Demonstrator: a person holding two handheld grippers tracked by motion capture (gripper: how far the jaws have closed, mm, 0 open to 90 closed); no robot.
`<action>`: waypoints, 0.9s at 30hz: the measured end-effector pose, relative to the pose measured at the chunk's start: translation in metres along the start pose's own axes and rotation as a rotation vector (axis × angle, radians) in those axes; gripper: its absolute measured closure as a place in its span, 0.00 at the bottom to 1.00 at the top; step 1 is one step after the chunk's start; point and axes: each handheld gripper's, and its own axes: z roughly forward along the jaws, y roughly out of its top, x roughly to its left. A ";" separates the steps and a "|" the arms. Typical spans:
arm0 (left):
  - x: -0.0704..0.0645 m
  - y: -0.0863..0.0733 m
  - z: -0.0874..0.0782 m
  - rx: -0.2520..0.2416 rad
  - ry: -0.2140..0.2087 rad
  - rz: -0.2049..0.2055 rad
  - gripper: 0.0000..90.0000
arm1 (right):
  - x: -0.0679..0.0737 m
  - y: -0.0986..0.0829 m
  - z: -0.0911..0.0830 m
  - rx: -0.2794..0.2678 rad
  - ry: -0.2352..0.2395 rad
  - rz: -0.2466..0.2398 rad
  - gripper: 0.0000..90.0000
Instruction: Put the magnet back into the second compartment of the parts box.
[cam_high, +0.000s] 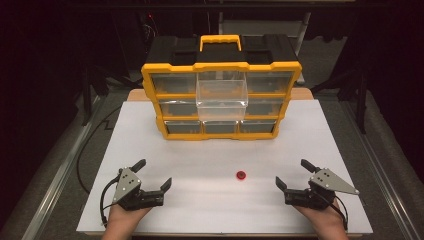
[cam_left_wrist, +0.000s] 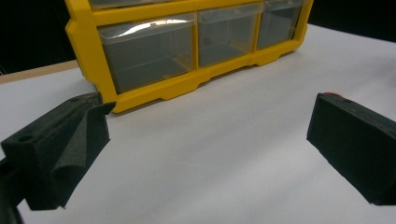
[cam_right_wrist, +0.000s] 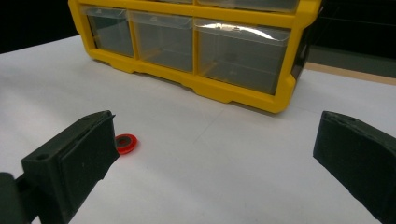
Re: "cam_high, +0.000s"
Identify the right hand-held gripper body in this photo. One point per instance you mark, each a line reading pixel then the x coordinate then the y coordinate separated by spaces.
pixel 328 181

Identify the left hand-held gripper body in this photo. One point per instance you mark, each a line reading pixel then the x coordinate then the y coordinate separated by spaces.
pixel 128 190

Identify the small red round cap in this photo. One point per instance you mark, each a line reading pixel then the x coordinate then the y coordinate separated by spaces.
pixel 241 175

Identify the clear plastic organizer drawer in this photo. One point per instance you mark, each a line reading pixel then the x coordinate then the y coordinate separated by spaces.
pixel 221 100

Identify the person's left hand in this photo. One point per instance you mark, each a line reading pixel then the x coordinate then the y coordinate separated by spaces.
pixel 125 218

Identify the person's right hand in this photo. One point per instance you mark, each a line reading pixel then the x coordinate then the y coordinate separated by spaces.
pixel 328 218

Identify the dark metal stand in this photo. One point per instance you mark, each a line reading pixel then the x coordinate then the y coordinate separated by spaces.
pixel 361 110
pixel 87 100

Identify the set of clear drawers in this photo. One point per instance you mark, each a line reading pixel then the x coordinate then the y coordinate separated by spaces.
pixel 173 83

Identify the yellow black organizer cabinet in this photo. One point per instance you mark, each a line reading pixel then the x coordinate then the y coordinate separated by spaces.
pixel 166 50

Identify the aluminium floor rail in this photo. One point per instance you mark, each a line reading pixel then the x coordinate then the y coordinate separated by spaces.
pixel 378 173
pixel 63 170

